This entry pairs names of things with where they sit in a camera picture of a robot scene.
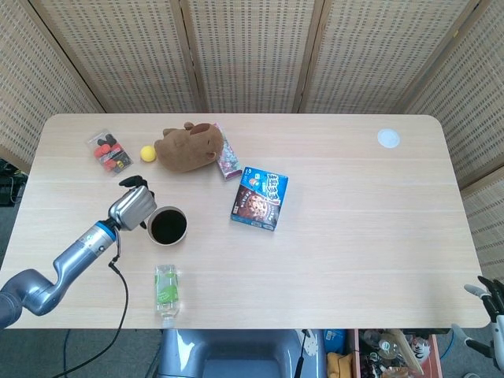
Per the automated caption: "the pink floral small box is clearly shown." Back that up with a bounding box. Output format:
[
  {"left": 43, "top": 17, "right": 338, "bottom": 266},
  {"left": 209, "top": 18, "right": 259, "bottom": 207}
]
[{"left": 212, "top": 122, "right": 242, "bottom": 182}]

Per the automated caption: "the black coffee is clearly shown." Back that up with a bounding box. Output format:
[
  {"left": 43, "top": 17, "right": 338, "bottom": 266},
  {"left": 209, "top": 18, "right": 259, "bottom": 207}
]
[{"left": 151, "top": 209, "right": 187, "bottom": 243}]

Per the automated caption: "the grey robot torso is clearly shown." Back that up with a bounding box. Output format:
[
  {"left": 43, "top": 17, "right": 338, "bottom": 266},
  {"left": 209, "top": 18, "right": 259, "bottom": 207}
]
[{"left": 157, "top": 328, "right": 328, "bottom": 378}]

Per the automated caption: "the clear box of red and black pieces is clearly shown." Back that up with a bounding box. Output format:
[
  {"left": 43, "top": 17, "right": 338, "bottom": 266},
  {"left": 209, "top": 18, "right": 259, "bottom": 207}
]
[{"left": 87, "top": 128, "right": 133, "bottom": 177}]

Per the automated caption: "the white perforated bracket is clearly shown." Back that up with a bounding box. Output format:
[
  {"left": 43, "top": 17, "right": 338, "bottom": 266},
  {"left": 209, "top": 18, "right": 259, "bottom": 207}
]
[{"left": 302, "top": 329, "right": 321, "bottom": 358}]

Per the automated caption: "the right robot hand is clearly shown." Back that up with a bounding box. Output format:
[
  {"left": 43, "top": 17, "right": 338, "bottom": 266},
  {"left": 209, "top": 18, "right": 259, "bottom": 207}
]
[{"left": 450, "top": 275, "right": 504, "bottom": 358}]

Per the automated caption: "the white round cable grommet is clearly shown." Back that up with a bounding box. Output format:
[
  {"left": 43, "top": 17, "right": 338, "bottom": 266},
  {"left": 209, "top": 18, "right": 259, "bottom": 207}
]
[{"left": 376, "top": 128, "right": 402, "bottom": 149}]

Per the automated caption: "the red crate of clutter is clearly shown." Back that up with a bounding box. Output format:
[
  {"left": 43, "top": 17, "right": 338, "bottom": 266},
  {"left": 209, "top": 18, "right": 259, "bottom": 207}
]
[{"left": 350, "top": 328, "right": 443, "bottom": 378}]

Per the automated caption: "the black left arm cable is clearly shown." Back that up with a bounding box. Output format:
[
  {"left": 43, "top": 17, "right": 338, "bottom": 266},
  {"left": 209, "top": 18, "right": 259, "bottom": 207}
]
[{"left": 46, "top": 232, "right": 129, "bottom": 378}]

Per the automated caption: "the black equipment with cables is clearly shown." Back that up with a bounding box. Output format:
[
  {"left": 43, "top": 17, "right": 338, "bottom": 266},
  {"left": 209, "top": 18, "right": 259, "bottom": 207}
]
[{"left": 0, "top": 159, "right": 27, "bottom": 206}]

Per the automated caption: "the woven bamboo screen panel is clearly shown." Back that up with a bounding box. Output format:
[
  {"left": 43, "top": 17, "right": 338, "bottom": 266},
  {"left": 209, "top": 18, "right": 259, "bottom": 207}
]
[
  {"left": 404, "top": 0, "right": 504, "bottom": 191},
  {"left": 298, "top": 0, "right": 480, "bottom": 115},
  {"left": 180, "top": 0, "right": 326, "bottom": 115},
  {"left": 0, "top": 0, "right": 106, "bottom": 174},
  {"left": 459, "top": 165, "right": 504, "bottom": 284},
  {"left": 31, "top": 0, "right": 206, "bottom": 115}
]

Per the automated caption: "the brown capybara plush toy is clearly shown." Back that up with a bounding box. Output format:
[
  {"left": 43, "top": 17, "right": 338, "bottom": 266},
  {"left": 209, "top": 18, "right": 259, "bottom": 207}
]
[{"left": 153, "top": 121, "right": 224, "bottom": 173}]

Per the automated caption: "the yellow cloth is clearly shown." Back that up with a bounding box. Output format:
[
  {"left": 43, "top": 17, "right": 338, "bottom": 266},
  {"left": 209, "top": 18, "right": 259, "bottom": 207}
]
[{"left": 326, "top": 351, "right": 355, "bottom": 378}]

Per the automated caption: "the blue chocolate cookie box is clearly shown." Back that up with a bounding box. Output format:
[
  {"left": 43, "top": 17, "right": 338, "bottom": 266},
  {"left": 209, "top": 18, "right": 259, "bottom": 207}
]
[{"left": 230, "top": 165, "right": 290, "bottom": 233}]

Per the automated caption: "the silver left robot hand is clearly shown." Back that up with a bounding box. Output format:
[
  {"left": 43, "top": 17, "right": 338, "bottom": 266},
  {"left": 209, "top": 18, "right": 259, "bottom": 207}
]
[{"left": 108, "top": 175, "right": 159, "bottom": 232}]

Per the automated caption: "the clear bottle with green label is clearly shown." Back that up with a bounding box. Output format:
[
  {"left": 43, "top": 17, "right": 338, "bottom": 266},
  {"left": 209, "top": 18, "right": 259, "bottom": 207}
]
[{"left": 153, "top": 264, "right": 183, "bottom": 328}]

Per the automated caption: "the white ceramic bowl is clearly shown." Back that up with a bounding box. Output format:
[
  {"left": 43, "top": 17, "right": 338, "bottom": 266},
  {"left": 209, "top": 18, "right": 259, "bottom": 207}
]
[{"left": 146, "top": 206, "right": 189, "bottom": 247}]

